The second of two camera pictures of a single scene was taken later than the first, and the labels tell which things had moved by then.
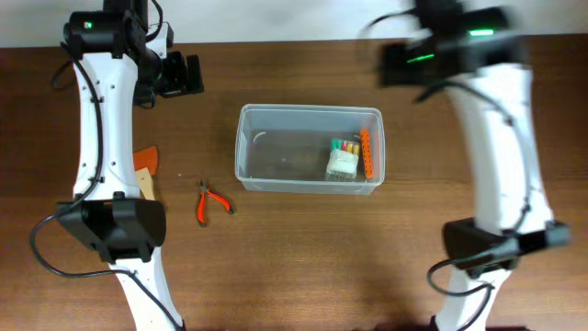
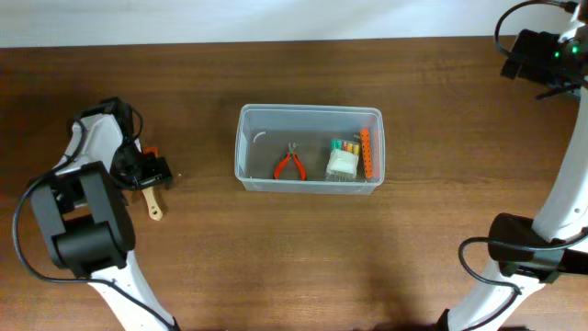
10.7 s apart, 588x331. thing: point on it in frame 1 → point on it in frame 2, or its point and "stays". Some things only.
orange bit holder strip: x=367 y=153 stays
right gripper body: x=396 y=64 → x=519 y=54
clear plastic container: x=310 y=148 stays
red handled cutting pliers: x=201 y=203 → x=290 y=153
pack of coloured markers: x=343 y=160 stays
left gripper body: x=194 y=74 → x=153 y=171
